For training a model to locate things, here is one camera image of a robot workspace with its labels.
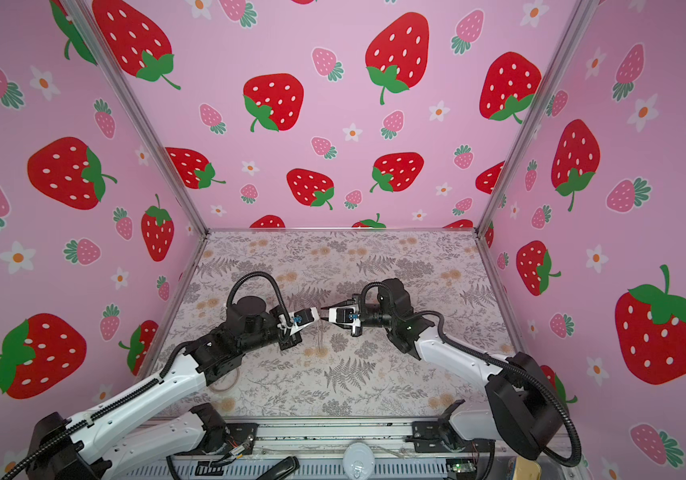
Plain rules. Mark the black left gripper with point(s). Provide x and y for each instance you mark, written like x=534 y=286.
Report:
x=291 y=342

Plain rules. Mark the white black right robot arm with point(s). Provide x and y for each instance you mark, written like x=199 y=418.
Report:
x=526 y=411

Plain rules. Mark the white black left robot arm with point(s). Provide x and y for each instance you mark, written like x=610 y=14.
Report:
x=109 y=440

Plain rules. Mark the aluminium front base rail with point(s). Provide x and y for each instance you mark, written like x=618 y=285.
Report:
x=404 y=448

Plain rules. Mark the aluminium corner post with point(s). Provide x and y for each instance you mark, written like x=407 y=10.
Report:
x=574 y=31
x=129 y=46

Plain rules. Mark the white round knob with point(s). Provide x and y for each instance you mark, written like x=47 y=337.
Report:
x=358 y=461

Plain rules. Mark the aluminium right rear corner post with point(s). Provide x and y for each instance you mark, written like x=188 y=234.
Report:
x=574 y=31

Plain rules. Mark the black handle front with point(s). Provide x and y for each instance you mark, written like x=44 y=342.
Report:
x=282 y=469

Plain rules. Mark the tan object front right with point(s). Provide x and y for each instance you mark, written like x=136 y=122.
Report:
x=523 y=469

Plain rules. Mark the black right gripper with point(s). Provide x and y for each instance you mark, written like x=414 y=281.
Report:
x=358 y=298

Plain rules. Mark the aluminium left rear corner post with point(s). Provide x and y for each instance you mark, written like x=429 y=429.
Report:
x=129 y=46

